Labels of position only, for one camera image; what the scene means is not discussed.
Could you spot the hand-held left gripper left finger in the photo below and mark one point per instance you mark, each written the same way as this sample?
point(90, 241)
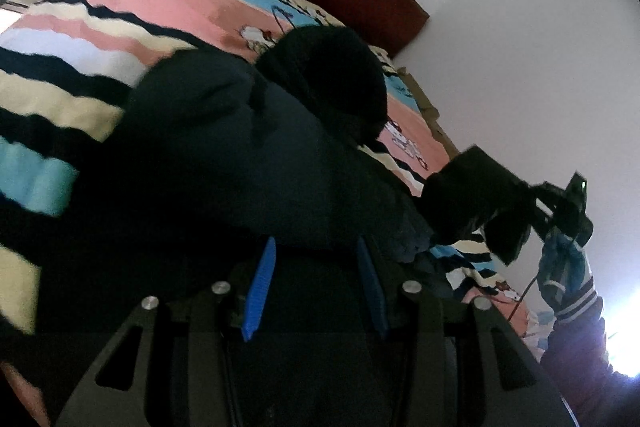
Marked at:
point(260, 287)

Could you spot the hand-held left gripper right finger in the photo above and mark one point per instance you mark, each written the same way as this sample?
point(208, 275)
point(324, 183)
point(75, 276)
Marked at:
point(372, 289)

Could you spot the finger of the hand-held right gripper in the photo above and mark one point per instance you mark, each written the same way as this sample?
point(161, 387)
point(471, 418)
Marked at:
point(542, 199)

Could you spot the dark hooded jacket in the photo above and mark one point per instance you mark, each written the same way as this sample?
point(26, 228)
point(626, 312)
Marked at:
point(225, 157)

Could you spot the person's right hand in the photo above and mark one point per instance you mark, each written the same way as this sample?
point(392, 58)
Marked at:
point(565, 269)

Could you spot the brown cardboard sheet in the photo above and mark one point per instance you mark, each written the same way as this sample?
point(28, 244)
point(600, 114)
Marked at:
point(430, 107)

